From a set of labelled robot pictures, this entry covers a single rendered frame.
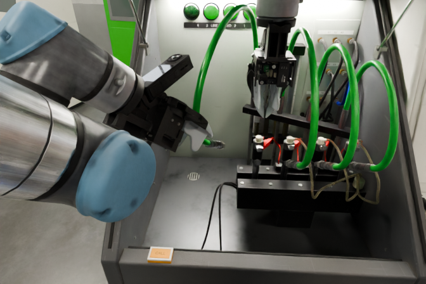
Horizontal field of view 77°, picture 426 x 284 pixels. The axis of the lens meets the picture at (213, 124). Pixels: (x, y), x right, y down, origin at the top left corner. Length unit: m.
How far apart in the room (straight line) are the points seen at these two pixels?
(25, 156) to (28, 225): 2.10
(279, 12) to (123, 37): 3.17
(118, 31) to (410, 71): 3.20
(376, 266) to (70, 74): 0.67
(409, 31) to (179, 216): 0.79
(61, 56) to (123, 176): 0.17
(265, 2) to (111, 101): 0.30
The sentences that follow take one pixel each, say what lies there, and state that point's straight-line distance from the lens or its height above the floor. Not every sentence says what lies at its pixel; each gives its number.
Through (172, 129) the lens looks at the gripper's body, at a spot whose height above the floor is 1.26.
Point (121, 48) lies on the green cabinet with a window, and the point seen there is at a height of 0.65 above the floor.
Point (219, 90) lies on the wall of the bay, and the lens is 0.95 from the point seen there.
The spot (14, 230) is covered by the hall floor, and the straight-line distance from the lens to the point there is 2.31.
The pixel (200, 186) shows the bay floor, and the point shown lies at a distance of 0.97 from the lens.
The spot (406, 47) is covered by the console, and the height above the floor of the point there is 1.32.
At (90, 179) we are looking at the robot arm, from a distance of 0.22.
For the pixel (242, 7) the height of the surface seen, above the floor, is 1.42.
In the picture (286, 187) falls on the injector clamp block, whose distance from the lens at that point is 0.77.
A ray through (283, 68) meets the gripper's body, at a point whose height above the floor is 1.34.
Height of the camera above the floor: 1.49
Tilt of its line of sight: 30 degrees down
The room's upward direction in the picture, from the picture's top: straight up
